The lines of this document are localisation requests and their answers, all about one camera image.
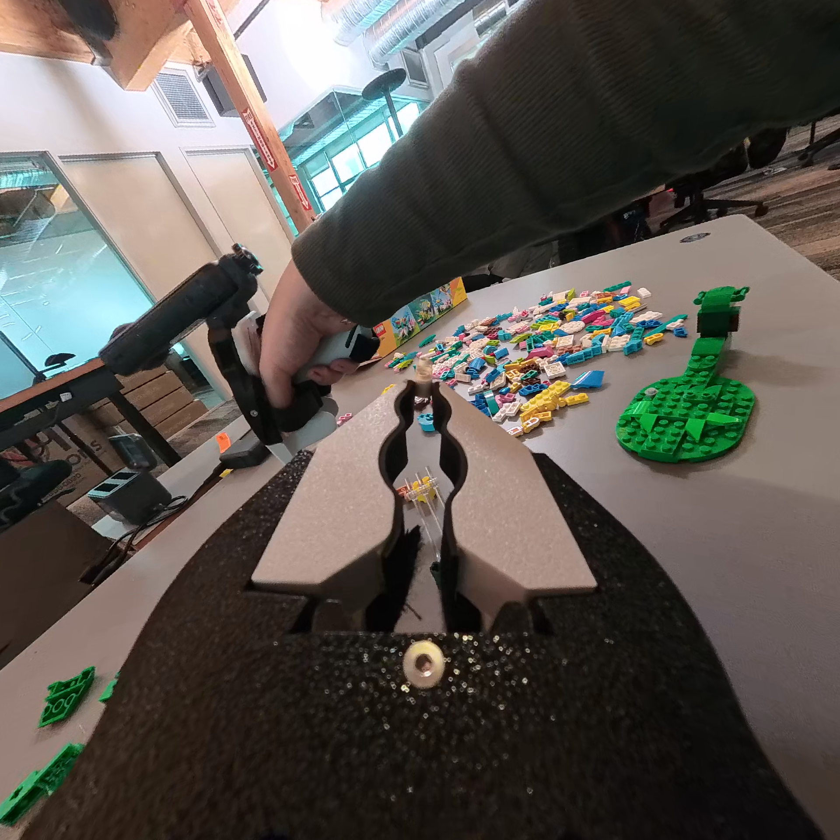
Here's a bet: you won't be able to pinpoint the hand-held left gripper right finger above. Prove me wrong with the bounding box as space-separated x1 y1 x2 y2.
431 381 599 632

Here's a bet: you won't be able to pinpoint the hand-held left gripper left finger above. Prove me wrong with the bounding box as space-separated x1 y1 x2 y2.
251 381 418 632

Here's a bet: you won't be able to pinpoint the pile of colourful toy bricks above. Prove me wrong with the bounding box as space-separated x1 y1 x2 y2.
384 281 690 438

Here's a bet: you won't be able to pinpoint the person's right forearm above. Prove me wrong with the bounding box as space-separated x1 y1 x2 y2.
290 0 840 327

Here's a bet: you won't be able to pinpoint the brown wooden desk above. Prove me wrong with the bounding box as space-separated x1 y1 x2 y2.
0 357 182 468

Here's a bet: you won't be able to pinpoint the grey desk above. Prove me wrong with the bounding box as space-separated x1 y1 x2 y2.
0 213 840 840

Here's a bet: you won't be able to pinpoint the person's right hand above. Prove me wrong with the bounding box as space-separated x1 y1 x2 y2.
258 258 360 409

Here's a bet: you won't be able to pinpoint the black flat box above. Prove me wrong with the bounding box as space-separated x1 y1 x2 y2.
219 436 274 471

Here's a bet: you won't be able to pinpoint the stack of cardboard boxes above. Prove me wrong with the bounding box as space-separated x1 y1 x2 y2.
39 366 212 508

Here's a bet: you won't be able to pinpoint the dark green brick with clear stalks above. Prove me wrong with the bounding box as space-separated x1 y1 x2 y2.
394 469 454 586

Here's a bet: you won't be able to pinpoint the white door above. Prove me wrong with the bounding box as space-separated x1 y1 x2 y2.
59 152 222 311
180 147 298 263

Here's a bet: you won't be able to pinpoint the small grey device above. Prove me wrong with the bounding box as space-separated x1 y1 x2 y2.
108 433 159 471

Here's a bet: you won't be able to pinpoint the black charging dock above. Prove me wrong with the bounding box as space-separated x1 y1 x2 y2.
88 469 173 526

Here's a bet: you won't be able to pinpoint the toy brick set box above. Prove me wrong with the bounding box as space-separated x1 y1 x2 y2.
371 276 469 359

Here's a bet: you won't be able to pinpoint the green toy brick plant model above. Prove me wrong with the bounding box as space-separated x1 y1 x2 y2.
615 285 756 464

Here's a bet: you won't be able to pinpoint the black office chair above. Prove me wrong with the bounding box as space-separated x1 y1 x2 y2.
656 125 840 232
0 459 74 527

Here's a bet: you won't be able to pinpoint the dark brown panel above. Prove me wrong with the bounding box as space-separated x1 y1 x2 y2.
0 502 114 672

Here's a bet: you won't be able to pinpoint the black round ceiling speaker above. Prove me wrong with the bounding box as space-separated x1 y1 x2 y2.
59 0 120 42

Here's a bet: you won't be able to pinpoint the black floor lamp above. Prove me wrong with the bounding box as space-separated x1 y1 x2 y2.
362 67 408 140

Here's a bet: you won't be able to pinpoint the cluster of small green bricks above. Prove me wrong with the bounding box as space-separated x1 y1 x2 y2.
0 665 120 828

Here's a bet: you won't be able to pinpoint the black cables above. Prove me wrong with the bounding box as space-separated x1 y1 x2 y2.
79 495 224 586

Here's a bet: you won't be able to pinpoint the white wall vent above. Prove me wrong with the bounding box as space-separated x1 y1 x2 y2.
151 66 217 130

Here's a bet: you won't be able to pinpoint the wooden post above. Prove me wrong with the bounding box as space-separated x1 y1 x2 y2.
184 0 317 232

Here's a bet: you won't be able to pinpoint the black wall speaker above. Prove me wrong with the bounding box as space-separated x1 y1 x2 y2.
199 54 269 119

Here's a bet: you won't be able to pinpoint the long silver air duct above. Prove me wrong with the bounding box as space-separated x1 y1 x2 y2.
322 0 526 68

